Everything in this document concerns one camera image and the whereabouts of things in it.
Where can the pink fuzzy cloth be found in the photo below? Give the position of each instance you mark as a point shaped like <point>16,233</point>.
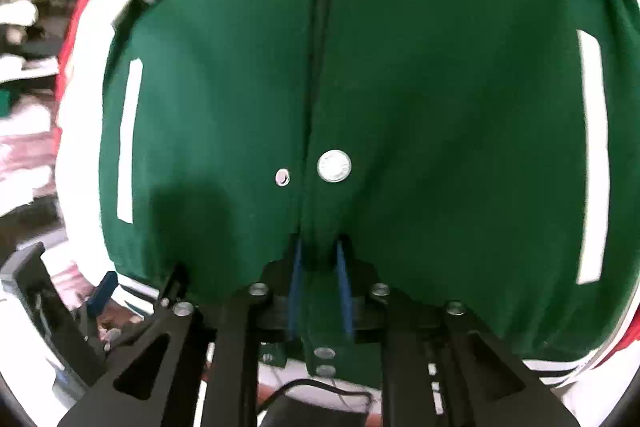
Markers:
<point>25,142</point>

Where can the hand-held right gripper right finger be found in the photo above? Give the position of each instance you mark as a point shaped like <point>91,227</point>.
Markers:
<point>345,292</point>

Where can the green varsity jacket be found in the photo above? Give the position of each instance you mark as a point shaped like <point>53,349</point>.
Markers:
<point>425,107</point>

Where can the green cloth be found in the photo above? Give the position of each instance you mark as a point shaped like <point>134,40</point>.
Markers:
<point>9,103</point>

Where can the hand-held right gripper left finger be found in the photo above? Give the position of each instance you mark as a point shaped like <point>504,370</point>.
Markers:
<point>295,287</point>

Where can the white puffer jacket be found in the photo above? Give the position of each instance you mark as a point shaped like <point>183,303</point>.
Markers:
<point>17,13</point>

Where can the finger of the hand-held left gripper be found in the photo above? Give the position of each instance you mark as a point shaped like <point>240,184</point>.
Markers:
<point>102,294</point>

